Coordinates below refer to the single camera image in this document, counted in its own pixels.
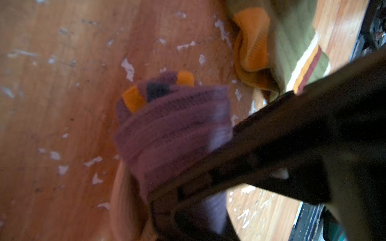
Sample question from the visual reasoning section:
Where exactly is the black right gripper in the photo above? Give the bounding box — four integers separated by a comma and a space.
271, 49, 386, 241

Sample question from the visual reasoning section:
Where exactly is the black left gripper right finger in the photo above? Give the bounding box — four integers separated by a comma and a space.
221, 215, 240, 241

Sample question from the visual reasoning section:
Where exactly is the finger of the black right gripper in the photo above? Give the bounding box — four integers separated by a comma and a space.
150, 92, 331, 211

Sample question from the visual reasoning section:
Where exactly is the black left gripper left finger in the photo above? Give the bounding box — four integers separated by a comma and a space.
149, 200, 187, 241

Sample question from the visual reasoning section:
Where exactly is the green striped sock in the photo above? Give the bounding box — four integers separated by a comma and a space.
226, 1, 331, 101

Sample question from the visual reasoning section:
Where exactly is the purple striped sock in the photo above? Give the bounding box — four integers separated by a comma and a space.
110, 71, 233, 241

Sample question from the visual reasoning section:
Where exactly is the green handled screwdriver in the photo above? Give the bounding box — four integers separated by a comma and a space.
322, 208, 348, 241

